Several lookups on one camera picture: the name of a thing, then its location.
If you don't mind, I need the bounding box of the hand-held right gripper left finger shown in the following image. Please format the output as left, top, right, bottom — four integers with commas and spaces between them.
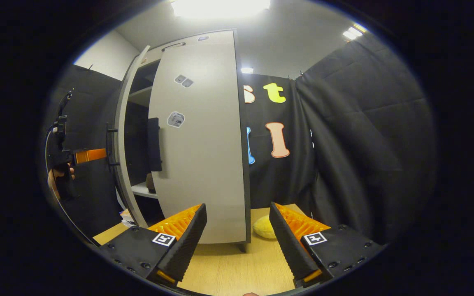
99, 203, 207, 287

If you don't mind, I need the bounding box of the white shoe cabinet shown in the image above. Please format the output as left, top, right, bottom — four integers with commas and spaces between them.
116, 29, 252, 252

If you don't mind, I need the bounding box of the tan cover book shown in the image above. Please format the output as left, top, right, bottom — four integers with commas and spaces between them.
120, 208, 138, 228

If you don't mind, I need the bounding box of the large ceiling light panel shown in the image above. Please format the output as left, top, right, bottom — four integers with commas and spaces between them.
171, 0, 270, 19

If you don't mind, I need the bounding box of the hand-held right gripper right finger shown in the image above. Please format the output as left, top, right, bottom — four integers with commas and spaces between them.
269, 202, 387, 288

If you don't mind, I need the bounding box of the black backdrop cloth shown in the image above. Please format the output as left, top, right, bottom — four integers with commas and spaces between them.
42, 32, 438, 247

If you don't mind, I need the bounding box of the yellow plush toy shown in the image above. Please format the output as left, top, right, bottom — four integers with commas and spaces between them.
253, 215, 279, 240

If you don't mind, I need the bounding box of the white cabinet door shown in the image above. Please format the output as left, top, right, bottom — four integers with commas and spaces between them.
113, 45, 151, 229
149, 31, 248, 244

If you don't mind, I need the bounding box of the black left door handle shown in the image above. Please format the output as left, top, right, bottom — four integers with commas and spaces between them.
105, 123, 119, 172

